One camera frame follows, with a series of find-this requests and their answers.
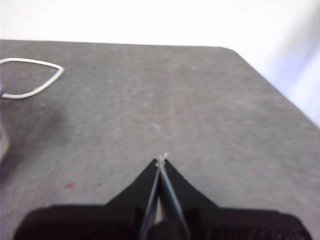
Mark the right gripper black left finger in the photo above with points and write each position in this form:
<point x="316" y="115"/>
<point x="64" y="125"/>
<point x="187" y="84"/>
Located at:
<point x="95" y="222"/>

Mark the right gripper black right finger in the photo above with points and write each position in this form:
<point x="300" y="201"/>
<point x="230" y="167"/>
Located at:
<point x="225" y="225"/>

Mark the cream toaster with chrome top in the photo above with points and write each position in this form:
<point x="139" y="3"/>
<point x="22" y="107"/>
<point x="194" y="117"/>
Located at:
<point x="3" y="145"/>

